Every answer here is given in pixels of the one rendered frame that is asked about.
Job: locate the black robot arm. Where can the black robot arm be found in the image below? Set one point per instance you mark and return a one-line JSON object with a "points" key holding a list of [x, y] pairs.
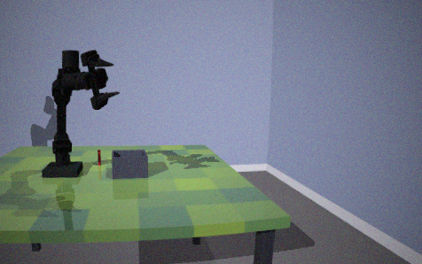
{"points": [[62, 90]]}

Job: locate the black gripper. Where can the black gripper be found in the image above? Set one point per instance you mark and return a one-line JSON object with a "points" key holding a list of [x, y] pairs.
{"points": [[88, 80]]}

